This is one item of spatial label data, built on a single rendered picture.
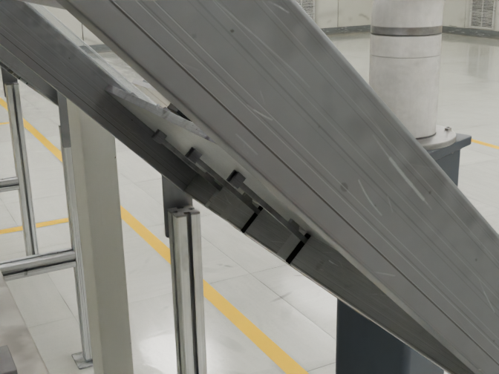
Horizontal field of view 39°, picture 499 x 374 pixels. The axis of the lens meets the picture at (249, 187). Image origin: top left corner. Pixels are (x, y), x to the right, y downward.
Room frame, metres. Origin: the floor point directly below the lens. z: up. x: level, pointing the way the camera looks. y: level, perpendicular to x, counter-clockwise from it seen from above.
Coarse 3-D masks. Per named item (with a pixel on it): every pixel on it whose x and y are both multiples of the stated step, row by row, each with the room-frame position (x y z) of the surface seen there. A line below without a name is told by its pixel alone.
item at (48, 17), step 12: (36, 12) 0.82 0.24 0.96; (48, 12) 0.83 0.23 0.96; (60, 24) 0.84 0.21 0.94; (72, 36) 0.84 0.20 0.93; (84, 48) 0.85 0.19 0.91; (96, 60) 0.85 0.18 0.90; (108, 72) 0.86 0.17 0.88; (120, 84) 0.87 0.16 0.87; (132, 84) 0.87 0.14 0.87; (144, 96) 0.88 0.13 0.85
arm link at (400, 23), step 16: (384, 0) 1.20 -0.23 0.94; (400, 0) 1.18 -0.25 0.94; (416, 0) 1.17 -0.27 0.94; (432, 0) 1.18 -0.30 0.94; (384, 16) 1.19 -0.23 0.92; (400, 16) 1.18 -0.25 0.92; (416, 16) 1.17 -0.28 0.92; (432, 16) 1.18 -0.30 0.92; (384, 32) 1.19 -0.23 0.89; (400, 32) 1.18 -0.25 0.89; (416, 32) 1.17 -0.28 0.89; (432, 32) 1.18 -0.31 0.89
